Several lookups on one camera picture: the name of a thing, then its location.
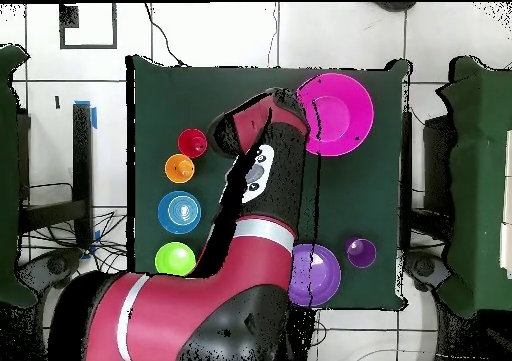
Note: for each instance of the large pink plastic bowl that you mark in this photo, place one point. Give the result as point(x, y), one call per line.
point(340, 113)

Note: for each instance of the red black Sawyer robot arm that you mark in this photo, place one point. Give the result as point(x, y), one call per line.
point(200, 309)

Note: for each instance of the orange plastic cup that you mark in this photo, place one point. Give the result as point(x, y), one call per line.
point(179, 168)

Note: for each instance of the shallow light blue plastic bowl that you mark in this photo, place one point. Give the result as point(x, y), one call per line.
point(179, 212)

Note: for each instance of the red plastic cup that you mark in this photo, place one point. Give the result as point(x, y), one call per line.
point(188, 139)

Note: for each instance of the dark green tablecloth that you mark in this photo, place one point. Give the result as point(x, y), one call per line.
point(360, 197)

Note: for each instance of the green plastic bowl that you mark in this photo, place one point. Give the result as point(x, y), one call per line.
point(174, 259)

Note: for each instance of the purple plastic bowl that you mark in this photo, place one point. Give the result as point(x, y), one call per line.
point(320, 277)

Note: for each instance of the purple plastic cup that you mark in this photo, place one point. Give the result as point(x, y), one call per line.
point(362, 255)

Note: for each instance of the green cloth covered side table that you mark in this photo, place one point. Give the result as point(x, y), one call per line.
point(476, 177)
point(8, 177)

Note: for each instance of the dark square floor frame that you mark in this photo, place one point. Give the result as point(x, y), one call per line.
point(68, 17)

